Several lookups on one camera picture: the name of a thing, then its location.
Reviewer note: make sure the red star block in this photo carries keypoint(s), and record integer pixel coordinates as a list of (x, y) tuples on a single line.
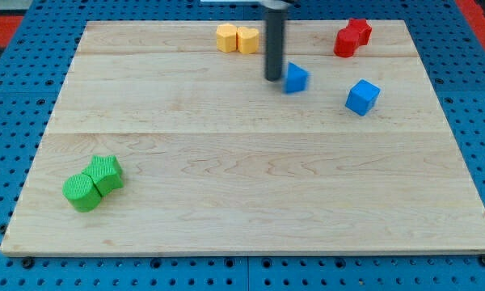
[(362, 27)]

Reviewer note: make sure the light wooden board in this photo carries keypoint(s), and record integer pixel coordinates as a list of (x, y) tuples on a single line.
[(218, 161)]

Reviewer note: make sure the red cylinder block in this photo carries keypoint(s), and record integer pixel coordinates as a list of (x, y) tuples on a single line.
[(346, 43)]

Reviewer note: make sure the green star block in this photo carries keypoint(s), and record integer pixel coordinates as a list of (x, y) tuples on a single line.
[(105, 172)]

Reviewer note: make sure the blue cube block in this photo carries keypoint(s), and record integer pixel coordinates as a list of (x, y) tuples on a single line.
[(362, 97)]

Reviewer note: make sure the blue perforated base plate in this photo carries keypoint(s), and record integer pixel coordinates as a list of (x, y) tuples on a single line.
[(35, 63)]

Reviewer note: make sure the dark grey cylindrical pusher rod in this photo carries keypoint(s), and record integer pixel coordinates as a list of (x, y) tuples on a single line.
[(275, 15)]

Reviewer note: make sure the blue triangle block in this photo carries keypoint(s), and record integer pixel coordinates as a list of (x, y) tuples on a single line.
[(296, 79)]

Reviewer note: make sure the yellow heart block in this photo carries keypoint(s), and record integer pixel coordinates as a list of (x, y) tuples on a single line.
[(247, 40)]

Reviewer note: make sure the yellow hexagon block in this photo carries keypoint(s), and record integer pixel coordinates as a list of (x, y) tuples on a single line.
[(226, 37)]

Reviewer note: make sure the green cylinder block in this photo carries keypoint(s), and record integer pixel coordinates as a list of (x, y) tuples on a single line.
[(81, 193)]

